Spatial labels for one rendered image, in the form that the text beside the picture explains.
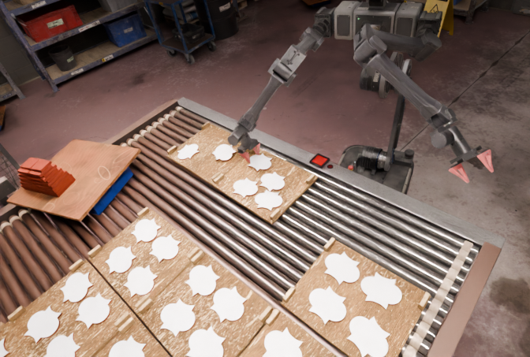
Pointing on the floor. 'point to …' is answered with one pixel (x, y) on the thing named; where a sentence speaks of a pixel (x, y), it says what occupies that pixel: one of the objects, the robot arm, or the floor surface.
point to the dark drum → (215, 1)
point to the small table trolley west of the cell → (180, 26)
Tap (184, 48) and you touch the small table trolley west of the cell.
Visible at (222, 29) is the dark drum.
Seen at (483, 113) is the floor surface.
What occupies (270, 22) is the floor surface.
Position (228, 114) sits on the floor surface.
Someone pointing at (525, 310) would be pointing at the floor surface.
